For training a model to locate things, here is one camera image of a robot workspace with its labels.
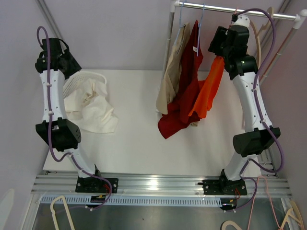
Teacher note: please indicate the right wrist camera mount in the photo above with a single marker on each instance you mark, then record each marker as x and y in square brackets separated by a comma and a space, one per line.
[242, 20]

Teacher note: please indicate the orange t-shirt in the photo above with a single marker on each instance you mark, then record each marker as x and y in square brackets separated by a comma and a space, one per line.
[208, 89]

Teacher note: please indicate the beige t-shirt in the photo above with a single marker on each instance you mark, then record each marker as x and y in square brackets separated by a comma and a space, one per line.
[170, 82]

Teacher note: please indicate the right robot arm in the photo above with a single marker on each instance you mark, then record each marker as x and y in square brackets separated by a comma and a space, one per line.
[259, 132]

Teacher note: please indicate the dark red t-shirt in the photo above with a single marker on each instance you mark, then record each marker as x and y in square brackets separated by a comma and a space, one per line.
[178, 110]

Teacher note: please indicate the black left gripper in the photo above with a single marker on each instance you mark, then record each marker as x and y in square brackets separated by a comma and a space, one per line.
[75, 67]

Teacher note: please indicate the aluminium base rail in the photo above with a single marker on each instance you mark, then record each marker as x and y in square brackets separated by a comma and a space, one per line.
[64, 183]

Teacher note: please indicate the silver clothes rack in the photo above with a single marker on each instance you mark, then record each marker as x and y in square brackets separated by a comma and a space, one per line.
[298, 20]

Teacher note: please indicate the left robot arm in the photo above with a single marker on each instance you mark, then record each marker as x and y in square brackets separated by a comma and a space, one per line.
[62, 136]

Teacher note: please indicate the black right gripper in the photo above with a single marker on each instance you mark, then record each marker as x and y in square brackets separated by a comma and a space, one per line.
[220, 35]

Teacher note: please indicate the white slotted cable duct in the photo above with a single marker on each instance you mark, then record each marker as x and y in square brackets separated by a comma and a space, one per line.
[145, 201]

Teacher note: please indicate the white plastic laundry basket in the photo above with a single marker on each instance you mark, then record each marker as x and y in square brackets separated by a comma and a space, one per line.
[78, 78]

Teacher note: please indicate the white t-shirt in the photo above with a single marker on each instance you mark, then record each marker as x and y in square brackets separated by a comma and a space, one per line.
[88, 108]

